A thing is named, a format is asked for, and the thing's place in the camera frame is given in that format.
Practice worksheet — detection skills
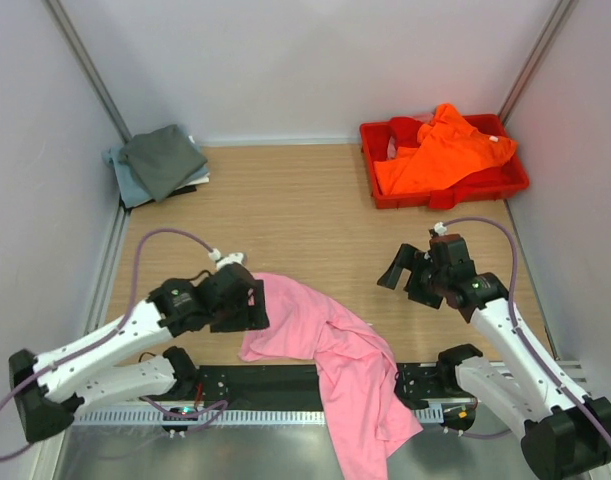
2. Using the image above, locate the white slotted cable duct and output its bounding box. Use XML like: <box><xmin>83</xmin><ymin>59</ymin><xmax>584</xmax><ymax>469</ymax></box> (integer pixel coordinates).
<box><xmin>74</xmin><ymin>404</ymin><xmax>444</xmax><ymax>426</ymax></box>

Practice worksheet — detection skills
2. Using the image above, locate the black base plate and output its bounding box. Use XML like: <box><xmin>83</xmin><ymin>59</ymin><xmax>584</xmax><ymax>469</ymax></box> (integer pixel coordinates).
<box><xmin>194</xmin><ymin>363</ymin><xmax>478</xmax><ymax>411</ymax></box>

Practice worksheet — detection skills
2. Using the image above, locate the grey folded t-shirt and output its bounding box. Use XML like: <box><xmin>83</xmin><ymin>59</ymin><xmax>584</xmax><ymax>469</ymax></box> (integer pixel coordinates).
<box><xmin>118</xmin><ymin>124</ymin><xmax>208</xmax><ymax>202</ymax></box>

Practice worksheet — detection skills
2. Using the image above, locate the pink t-shirt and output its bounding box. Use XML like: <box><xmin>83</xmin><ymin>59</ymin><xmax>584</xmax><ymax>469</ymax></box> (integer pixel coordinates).
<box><xmin>239</xmin><ymin>273</ymin><xmax>422</xmax><ymax>479</ymax></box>

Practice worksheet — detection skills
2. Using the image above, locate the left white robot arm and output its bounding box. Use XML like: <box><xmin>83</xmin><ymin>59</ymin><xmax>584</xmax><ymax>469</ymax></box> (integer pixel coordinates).
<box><xmin>8</xmin><ymin>263</ymin><xmax>269</xmax><ymax>443</ymax></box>

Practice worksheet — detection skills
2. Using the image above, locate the red plastic bin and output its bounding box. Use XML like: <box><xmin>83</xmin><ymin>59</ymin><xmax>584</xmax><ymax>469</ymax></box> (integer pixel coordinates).
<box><xmin>359</xmin><ymin>121</ymin><xmax>530</xmax><ymax>210</ymax></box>

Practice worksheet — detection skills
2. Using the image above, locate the black folded t-shirt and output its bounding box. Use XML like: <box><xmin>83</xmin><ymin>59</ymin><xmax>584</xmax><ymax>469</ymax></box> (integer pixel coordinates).
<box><xmin>169</xmin><ymin>184</ymin><xmax>197</xmax><ymax>198</ymax></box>

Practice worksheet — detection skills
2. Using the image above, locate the light blue folded t-shirt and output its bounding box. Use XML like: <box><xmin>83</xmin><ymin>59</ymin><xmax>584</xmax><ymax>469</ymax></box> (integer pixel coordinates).
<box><xmin>102</xmin><ymin>146</ymin><xmax>153</xmax><ymax>209</ymax></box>

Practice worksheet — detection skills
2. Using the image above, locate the orange t-shirt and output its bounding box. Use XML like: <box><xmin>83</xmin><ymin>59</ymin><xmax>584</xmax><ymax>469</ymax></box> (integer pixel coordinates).
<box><xmin>374</xmin><ymin>103</ymin><xmax>518</xmax><ymax>195</ymax></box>

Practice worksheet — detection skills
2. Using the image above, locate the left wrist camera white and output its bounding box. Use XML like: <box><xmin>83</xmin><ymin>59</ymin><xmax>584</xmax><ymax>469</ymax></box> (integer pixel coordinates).
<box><xmin>208</xmin><ymin>248</ymin><xmax>247</xmax><ymax>271</ymax></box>

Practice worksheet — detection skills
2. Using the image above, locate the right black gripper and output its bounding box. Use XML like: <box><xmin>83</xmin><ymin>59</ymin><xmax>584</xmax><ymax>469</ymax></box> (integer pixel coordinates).
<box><xmin>377</xmin><ymin>243</ymin><xmax>450</xmax><ymax>309</ymax></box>

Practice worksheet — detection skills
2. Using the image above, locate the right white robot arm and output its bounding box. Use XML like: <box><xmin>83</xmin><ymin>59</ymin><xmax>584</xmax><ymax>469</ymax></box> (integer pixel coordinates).
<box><xmin>377</xmin><ymin>234</ymin><xmax>611</xmax><ymax>479</ymax></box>

